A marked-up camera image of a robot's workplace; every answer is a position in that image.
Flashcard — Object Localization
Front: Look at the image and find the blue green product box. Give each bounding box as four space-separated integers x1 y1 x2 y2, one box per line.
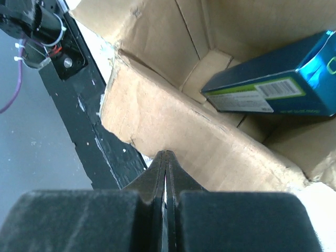
201 30 335 117

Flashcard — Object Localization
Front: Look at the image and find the brown cardboard express box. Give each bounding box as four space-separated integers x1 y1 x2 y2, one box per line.
70 1 335 191

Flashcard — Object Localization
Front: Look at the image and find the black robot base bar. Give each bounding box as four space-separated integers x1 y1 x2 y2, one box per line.
39 12 147 189

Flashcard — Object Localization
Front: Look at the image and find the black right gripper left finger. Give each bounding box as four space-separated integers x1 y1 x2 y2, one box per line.
1 151 167 251

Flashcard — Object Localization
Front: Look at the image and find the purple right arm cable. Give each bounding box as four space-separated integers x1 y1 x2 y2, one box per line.
0 38 26 114

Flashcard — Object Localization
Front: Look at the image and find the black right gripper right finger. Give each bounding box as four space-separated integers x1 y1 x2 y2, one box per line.
166 151 321 251

